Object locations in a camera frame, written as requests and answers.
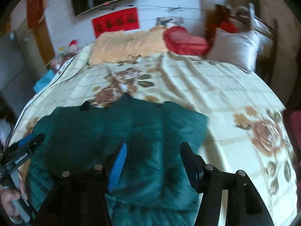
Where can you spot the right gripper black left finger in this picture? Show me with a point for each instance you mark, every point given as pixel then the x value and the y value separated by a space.
pixel 80 198

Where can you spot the dark green puffer jacket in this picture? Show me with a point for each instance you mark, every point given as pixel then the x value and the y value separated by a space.
pixel 153 188

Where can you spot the person's left hand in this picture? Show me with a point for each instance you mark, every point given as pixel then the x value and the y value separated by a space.
pixel 8 195

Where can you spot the floral cream bed quilt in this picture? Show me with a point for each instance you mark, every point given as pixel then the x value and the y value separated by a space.
pixel 245 117

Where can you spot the wooden door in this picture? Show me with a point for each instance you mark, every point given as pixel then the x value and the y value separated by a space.
pixel 43 42

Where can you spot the santa plush toy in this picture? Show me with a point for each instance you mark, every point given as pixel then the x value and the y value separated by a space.
pixel 73 47

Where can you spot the white square pillow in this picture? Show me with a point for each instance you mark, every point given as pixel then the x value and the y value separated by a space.
pixel 239 49

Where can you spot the orange folded blanket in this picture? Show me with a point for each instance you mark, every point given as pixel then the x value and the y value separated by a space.
pixel 120 46

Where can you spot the red heart-shaped pillow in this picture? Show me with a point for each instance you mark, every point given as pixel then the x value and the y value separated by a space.
pixel 178 41

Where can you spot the cluttered wooden chair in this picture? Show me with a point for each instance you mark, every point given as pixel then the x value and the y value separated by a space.
pixel 241 19

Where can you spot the red hanging wall ornament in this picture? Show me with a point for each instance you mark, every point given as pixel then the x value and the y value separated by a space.
pixel 35 13

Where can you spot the red calligraphy wall banner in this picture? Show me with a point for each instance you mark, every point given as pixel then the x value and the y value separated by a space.
pixel 123 20

